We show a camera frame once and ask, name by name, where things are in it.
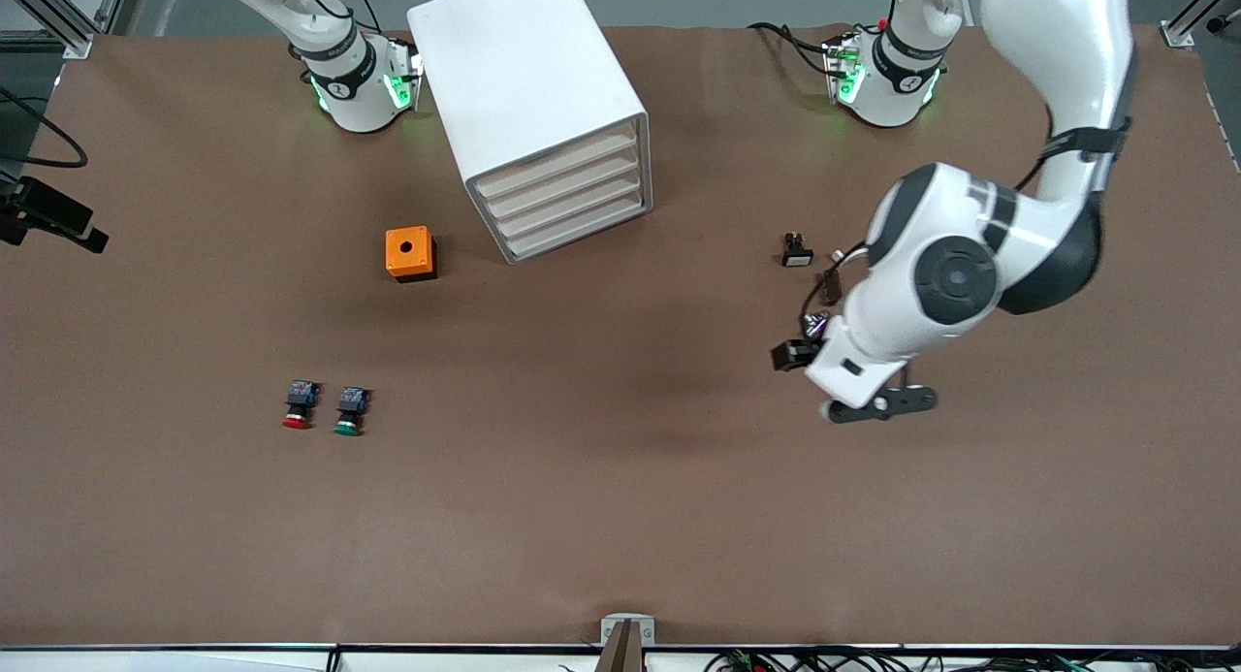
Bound white plastic drawer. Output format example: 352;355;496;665
493;172;646;242
472;122;642;204
484;149;644;223
503;195;650;262

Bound red push button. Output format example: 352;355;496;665
282;379;319;430

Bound green push button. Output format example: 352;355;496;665
334;386;369;436

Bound white drawer cabinet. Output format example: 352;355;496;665
407;0;652;266

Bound brown table cover mat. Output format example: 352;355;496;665
0;22;1241;649

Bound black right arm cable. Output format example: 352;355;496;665
0;83;90;171

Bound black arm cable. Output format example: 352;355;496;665
799;117;1133;345
0;83;90;171

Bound aluminium frame profile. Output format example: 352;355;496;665
0;0;132;60
1161;0;1241;50

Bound tangled cable bundle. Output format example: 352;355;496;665
562;648;1241;672

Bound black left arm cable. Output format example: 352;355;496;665
799;117;1133;345

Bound black left base cable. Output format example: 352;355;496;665
747;20;840;77

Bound grey metal edge bracket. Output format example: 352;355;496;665
601;614;655;646

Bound orange button enclosure box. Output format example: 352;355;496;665
385;226;437;283

